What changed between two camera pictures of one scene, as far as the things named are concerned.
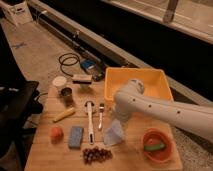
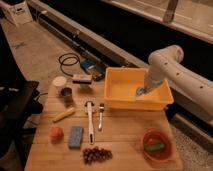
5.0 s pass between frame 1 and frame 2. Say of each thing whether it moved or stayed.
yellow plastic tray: stayed
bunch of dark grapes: stayed
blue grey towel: moved
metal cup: stayed
